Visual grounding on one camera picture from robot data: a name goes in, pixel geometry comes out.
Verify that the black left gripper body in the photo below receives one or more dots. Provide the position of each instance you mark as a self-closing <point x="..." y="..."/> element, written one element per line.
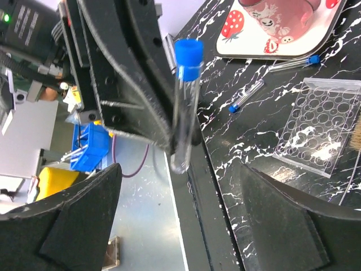
<point x="43" y="48"/>

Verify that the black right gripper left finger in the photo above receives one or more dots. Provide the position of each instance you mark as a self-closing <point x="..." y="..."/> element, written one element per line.
<point x="65" y="231"/>

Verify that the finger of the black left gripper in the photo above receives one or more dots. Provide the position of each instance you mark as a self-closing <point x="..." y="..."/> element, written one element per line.
<point x="131" y="78"/>

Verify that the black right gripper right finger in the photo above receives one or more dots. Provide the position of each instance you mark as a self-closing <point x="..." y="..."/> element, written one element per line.
<point x="293" y="230"/>

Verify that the blue cap test tube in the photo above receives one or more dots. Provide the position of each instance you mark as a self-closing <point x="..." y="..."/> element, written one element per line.
<point x="248" y="94"/>
<point x="186" y="132"/>
<point x="314" y="59"/>

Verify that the yellow plastic object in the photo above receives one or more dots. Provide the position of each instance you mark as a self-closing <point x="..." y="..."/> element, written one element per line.
<point x="54" y="180"/>

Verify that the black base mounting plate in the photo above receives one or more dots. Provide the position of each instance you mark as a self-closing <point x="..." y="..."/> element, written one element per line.
<point x="208" y="240"/>

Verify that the blue plastic storage bin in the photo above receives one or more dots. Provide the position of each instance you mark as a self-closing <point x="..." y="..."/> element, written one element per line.
<point x="93" y="144"/>

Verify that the clear acrylic tube rack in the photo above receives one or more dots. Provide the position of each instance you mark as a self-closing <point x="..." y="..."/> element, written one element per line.
<point x="319" y="124"/>

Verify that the strawberry print white tray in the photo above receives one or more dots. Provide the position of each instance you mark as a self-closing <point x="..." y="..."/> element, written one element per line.
<point x="242" y="37"/>

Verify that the brown bristle tube brush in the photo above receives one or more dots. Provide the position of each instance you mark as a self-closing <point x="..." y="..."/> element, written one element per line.
<point x="355" y="145"/>

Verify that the translucent pink mug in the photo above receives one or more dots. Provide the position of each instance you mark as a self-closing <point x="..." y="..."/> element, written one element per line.
<point x="283" y="20"/>

